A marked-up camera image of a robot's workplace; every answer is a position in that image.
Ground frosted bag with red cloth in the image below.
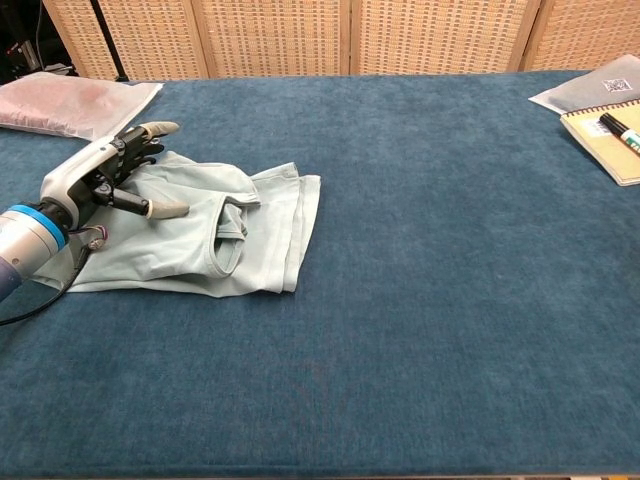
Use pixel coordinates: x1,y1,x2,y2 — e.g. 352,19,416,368
0,71,165,142

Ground black green marker pen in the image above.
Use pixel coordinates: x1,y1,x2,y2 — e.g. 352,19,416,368
599,111,640,157

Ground frosted bag with QR label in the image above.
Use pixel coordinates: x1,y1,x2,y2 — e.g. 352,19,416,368
528,68,640,117

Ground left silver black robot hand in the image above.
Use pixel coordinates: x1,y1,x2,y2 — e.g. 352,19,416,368
39,120,191,225

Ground wooden wicker folding screen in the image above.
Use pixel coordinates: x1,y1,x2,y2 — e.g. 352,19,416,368
42,0,640,81

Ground blue table mat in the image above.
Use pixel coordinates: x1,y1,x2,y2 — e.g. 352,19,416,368
0,68,640,480

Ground kraft spiral notebook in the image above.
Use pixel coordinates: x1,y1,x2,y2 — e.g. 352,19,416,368
558,98,640,188

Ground light green T-shirt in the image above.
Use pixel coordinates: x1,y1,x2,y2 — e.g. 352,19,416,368
34,149,322,299

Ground black tripod stand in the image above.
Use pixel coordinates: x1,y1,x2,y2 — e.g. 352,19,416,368
89,0,127,82

